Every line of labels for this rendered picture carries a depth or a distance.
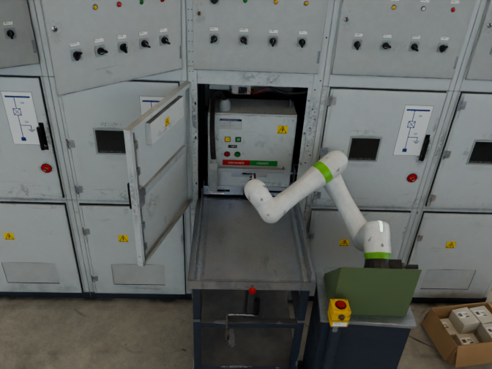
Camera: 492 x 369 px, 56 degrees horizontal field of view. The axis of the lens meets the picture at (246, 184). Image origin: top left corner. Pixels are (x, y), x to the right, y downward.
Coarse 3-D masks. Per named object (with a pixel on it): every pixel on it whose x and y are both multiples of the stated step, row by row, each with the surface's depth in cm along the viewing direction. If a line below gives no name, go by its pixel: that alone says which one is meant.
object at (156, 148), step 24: (168, 96) 218; (144, 120) 195; (168, 120) 219; (144, 144) 206; (168, 144) 231; (192, 144) 255; (144, 168) 211; (168, 168) 233; (192, 168) 262; (144, 192) 213; (168, 192) 244; (192, 192) 270; (144, 216) 221; (168, 216) 251; (144, 240) 222; (144, 264) 226
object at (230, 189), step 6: (204, 186) 274; (222, 186) 274; (228, 186) 274; (234, 186) 275; (240, 186) 275; (204, 192) 276; (216, 192) 276; (222, 192) 276; (228, 192) 276; (234, 192) 276; (240, 192) 277; (270, 192) 277; (276, 192) 277
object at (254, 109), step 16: (208, 112) 249; (224, 112) 250; (240, 112) 252; (256, 112) 253; (272, 112) 255; (288, 112) 256; (208, 128) 254; (208, 144) 260; (208, 160) 266; (208, 176) 272
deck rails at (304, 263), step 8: (200, 208) 256; (296, 208) 267; (200, 216) 253; (296, 216) 265; (200, 224) 254; (296, 224) 258; (200, 232) 248; (296, 232) 252; (200, 240) 242; (296, 240) 246; (304, 240) 238; (200, 248) 237; (304, 248) 237; (200, 256) 232; (304, 256) 236; (200, 264) 227; (304, 264) 230; (200, 272) 222; (304, 272) 226; (200, 280) 218; (304, 280) 221
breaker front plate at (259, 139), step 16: (256, 128) 255; (272, 128) 256; (288, 128) 256; (224, 144) 260; (240, 144) 260; (256, 144) 261; (272, 144) 261; (288, 144) 261; (272, 160) 267; (288, 160) 267; (224, 176) 272; (240, 176) 272; (256, 176) 272; (272, 176) 273; (288, 176) 273
